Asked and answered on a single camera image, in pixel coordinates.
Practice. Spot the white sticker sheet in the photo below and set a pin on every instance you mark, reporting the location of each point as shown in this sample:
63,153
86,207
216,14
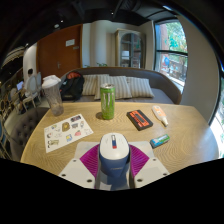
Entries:
68,131

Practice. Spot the white chair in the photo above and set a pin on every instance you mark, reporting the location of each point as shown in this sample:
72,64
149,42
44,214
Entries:
31,90

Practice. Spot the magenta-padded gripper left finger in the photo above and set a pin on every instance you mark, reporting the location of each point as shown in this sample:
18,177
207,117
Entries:
90,161

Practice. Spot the brown wooden door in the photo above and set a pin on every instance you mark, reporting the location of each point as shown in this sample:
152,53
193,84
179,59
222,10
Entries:
58,53

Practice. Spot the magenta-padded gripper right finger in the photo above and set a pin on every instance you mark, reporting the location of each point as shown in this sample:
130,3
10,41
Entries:
138,161

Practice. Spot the clear shaker bottle white lid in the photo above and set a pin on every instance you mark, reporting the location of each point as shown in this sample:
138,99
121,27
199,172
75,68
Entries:
52,96

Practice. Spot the grey tufted chair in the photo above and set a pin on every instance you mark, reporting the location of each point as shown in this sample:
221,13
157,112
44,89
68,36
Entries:
21,128

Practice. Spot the black and orange flat box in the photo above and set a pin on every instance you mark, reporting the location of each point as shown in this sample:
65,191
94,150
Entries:
139,120

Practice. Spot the black and orange backpack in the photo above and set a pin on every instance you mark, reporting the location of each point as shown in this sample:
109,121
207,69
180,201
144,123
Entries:
71,86

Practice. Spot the white tube with orange label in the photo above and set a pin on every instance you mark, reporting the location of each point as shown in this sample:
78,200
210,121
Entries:
160,115

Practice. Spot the striped beige pillow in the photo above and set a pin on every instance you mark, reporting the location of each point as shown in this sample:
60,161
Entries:
118,87
89,85
140,87

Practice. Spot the small green and blue pack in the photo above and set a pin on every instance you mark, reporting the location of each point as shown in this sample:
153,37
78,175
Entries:
159,140

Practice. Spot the grey curved sofa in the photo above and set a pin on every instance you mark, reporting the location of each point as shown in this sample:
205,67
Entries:
160,83

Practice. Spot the white door sign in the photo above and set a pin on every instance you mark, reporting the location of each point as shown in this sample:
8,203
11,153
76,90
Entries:
70,42

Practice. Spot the black-framed window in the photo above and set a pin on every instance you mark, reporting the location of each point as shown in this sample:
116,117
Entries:
170,53
220,120

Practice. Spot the green drink can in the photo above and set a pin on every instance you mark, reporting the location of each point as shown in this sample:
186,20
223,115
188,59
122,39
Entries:
107,101

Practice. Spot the white and blue computer mouse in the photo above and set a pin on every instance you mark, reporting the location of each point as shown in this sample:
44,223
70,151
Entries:
114,155

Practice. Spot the grey glass-door cabinet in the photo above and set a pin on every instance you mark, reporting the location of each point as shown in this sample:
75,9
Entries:
130,50

